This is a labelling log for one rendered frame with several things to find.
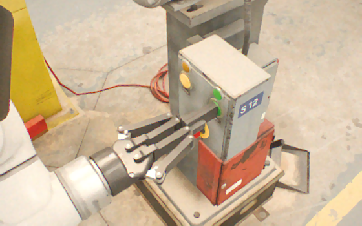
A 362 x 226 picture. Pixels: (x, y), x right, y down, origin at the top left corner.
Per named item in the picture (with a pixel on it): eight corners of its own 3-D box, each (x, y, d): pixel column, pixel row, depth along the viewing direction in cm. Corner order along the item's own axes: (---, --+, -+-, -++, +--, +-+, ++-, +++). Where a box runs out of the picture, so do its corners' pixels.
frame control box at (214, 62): (235, 79, 101) (245, 0, 81) (292, 127, 89) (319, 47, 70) (163, 121, 91) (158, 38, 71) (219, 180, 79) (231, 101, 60)
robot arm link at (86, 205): (88, 229, 55) (120, 210, 57) (74, 204, 48) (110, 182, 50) (63, 188, 60) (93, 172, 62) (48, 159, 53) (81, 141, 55)
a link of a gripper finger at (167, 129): (130, 163, 60) (125, 158, 61) (182, 130, 65) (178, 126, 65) (127, 150, 57) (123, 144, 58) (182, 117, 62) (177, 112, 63)
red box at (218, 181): (242, 154, 150) (255, 93, 123) (263, 174, 143) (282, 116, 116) (195, 186, 140) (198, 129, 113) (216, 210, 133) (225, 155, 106)
